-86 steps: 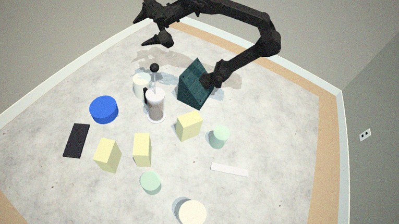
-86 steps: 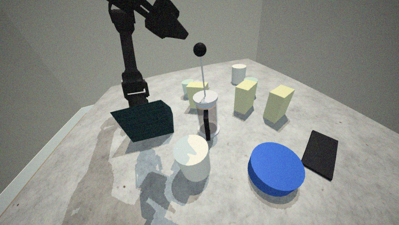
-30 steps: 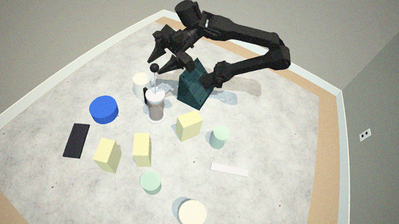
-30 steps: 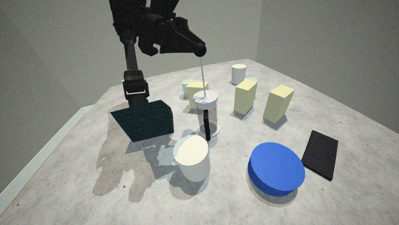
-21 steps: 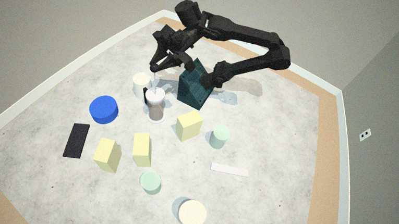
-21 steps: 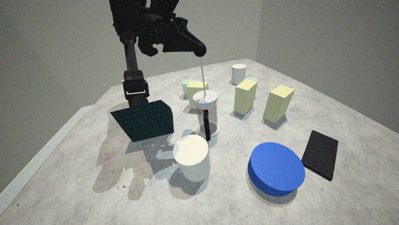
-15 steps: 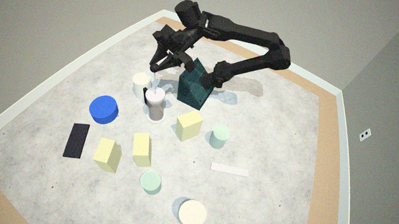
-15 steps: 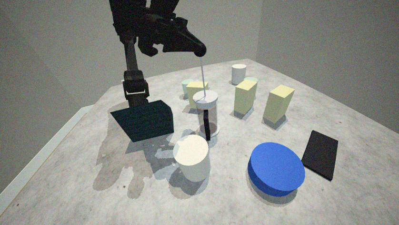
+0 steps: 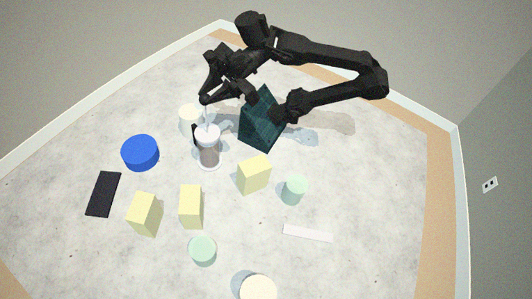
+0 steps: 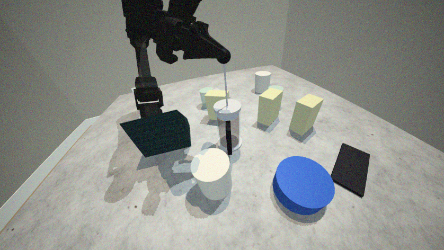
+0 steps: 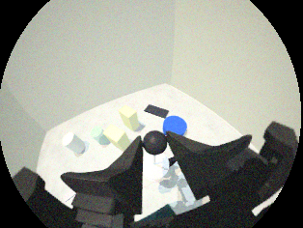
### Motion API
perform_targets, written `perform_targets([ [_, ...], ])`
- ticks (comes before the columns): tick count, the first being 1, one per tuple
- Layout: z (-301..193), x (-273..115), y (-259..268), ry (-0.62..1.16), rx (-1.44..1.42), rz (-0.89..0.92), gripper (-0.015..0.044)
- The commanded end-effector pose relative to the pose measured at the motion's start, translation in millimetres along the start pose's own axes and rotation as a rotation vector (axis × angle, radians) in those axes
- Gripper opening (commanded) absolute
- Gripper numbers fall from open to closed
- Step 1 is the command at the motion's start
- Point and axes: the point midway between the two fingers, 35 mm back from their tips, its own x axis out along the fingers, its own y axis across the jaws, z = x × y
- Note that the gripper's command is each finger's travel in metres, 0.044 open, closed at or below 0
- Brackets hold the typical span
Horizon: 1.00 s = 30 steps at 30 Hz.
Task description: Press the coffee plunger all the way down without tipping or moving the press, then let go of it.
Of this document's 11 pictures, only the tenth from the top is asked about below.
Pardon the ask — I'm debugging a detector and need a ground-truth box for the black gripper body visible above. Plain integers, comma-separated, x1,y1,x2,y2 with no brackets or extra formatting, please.
148,9,191,64

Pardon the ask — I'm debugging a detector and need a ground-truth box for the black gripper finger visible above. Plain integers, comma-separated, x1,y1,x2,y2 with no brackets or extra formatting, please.
183,24,227,60
201,25,226,49

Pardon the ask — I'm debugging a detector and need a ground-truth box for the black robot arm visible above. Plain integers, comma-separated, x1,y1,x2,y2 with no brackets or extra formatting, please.
121,0,202,118

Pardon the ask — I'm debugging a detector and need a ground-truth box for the glass coffee plunger press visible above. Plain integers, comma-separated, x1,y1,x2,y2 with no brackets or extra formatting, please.
214,48,242,155

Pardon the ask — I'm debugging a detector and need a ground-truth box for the blue flat cylinder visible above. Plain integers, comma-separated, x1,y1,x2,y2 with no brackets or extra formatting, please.
272,156,335,215

